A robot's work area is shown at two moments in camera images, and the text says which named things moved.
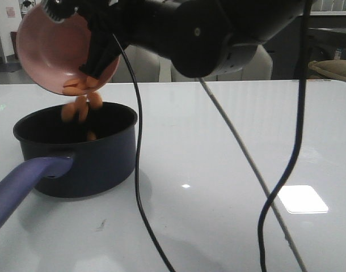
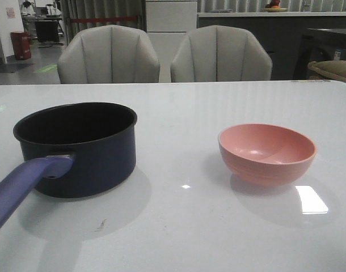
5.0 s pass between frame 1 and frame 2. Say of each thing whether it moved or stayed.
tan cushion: stayed
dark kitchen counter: stayed
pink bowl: moved
